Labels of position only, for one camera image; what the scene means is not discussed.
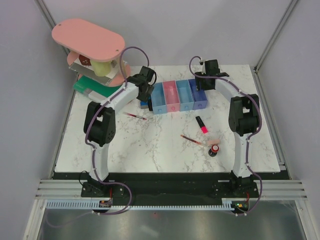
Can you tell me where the pink cap black highlighter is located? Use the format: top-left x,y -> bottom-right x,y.
195,116 -> 209,134

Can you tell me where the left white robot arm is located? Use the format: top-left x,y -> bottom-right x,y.
83,66 -> 157,197

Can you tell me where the purple cable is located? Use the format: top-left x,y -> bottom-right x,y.
44,46 -> 151,228
188,55 -> 264,217

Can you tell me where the white silver box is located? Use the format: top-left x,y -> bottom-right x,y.
69,59 -> 125,87

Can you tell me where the white eraser box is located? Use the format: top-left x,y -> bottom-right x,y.
88,91 -> 107,103

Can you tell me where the pink drawer bin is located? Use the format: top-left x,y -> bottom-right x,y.
162,80 -> 180,113

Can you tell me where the light blue cable duct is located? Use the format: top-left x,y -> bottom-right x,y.
45,199 -> 248,211

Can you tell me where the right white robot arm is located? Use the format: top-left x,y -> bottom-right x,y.
191,56 -> 262,178

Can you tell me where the pink tiered shelf stand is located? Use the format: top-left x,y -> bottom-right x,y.
51,18 -> 131,75

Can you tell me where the blue cap black highlighter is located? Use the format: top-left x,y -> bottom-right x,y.
147,98 -> 153,112

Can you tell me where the red pen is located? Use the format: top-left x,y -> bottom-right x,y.
180,134 -> 207,147
123,112 -> 148,121

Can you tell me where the light blue drawer bin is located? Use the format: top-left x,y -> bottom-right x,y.
151,82 -> 167,115

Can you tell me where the pink eraser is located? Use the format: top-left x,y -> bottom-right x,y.
206,139 -> 220,146

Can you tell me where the dark red card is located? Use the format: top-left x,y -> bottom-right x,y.
78,54 -> 92,66

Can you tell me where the purple drawer bin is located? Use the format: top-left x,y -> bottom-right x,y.
188,79 -> 208,110

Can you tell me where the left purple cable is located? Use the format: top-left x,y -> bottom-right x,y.
44,46 -> 151,228

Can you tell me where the red black round stamp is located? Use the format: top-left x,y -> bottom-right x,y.
208,144 -> 220,157

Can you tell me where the cream yellow cylinder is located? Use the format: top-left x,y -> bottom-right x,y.
90,60 -> 112,77

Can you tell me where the red pen left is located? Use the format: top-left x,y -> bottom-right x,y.
123,112 -> 148,121

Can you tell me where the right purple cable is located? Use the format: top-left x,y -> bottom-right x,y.
188,55 -> 264,217

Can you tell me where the blue pencil sharpener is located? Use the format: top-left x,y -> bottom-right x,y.
139,101 -> 149,109

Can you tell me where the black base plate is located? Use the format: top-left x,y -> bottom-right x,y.
81,173 -> 259,206

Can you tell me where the red pen right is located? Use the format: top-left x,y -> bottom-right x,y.
180,134 -> 207,147

